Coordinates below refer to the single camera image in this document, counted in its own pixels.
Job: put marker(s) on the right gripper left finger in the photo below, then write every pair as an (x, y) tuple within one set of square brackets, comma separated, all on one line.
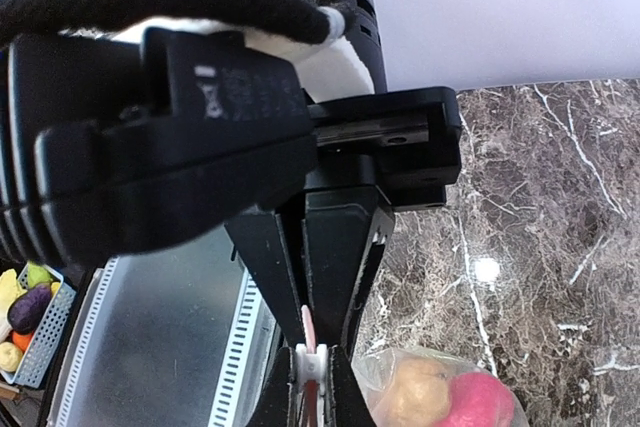
[(278, 404)]

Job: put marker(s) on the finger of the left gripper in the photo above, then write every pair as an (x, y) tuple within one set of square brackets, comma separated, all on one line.
[(270, 246)]

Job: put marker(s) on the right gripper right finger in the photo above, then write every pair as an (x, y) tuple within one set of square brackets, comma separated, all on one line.
[(344, 404)]

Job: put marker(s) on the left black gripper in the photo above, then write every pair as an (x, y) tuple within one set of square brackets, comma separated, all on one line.
[(413, 137)]

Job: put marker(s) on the clear zip top bag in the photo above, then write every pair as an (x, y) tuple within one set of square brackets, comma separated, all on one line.
[(374, 374)]

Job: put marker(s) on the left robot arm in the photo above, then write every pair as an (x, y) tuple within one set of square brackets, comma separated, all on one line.
[(314, 160)]

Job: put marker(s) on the yellow food toy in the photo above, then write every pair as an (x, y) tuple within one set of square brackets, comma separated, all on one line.
[(10, 290)]

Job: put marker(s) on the purple eggplant toy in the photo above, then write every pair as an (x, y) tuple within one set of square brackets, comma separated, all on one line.
[(26, 312)]

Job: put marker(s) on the blue plastic basket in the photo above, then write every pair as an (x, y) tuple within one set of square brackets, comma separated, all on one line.
[(28, 369)]

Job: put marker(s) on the orange fruit toy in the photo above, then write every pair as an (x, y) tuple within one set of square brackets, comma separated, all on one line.
[(22, 341)]

